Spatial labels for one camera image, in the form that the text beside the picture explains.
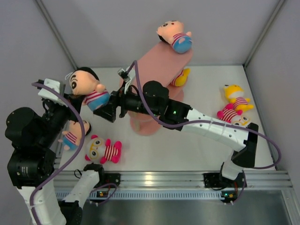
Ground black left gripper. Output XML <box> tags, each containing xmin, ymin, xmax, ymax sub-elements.
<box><xmin>36</xmin><ymin>93</ymin><xmax>84</xmax><ymax>148</ymax></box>

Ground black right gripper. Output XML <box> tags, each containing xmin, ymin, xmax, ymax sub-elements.
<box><xmin>94</xmin><ymin>81</ymin><xmax>160</xmax><ymax>124</ymax></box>

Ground boy plush blue pants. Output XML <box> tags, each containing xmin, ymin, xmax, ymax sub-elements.
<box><xmin>65</xmin><ymin>66</ymin><xmax>111</xmax><ymax>112</ymax></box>

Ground boy plush black hair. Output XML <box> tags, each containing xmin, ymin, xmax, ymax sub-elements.
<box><xmin>58</xmin><ymin>120</ymin><xmax>92</xmax><ymax>152</ymax></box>

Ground yellow plush toy striped shirt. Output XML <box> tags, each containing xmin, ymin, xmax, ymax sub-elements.
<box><xmin>171</xmin><ymin>68</ymin><xmax>190</xmax><ymax>87</ymax></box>

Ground yellow cat plush striped shirt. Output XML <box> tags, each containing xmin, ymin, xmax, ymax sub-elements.
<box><xmin>223</xmin><ymin>84</ymin><xmax>254</xmax><ymax>112</ymax></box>

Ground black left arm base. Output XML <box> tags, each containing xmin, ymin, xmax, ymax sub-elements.
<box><xmin>94</xmin><ymin>173</ymin><xmax>121</xmax><ymax>188</ymax></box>

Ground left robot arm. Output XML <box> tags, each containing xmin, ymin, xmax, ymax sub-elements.
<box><xmin>5</xmin><ymin>100</ymin><xmax>106</xmax><ymax>225</ymax></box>

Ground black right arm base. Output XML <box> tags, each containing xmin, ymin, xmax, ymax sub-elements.
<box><xmin>203</xmin><ymin>172</ymin><xmax>245</xmax><ymax>189</ymax></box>

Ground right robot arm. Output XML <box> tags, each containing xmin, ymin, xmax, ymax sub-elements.
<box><xmin>94</xmin><ymin>81</ymin><xmax>258</xmax><ymax>186</ymax></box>

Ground pink wooden three-tier shelf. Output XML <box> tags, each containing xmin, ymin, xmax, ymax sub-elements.
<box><xmin>128</xmin><ymin>41</ymin><xmax>193</xmax><ymax>136</ymax></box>

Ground boy plush on shelf top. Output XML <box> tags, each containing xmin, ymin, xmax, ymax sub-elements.
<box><xmin>156</xmin><ymin>20</ymin><xmax>193</xmax><ymax>54</ymax></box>

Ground pink white panda plush glasses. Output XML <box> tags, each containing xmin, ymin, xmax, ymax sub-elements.
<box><xmin>85</xmin><ymin>135</ymin><xmax>122</xmax><ymax>164</ymax></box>

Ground pink white panda plush right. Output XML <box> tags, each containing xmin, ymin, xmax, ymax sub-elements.
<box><xmin>217</xmin><ymin>103</ymin><xmax>250</xmax><ymax>127</ymax></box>

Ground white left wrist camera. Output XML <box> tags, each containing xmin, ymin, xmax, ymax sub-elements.
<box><xmin>37</xmin><ymin>78</ymin><xmax>66</xmax><ymax>104</ymax></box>

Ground slotted cable duct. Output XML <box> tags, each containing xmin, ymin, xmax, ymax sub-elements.
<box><xmin>55</xmin><ymin>189</ymin><xmax>225</xmax><ymax>200</ymax></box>

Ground aluminium frame rail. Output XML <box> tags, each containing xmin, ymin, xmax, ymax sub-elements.
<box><xmin>37</xmin><ymin>170</ymin><xmax>293</xmax><ymax>191</ymax></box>

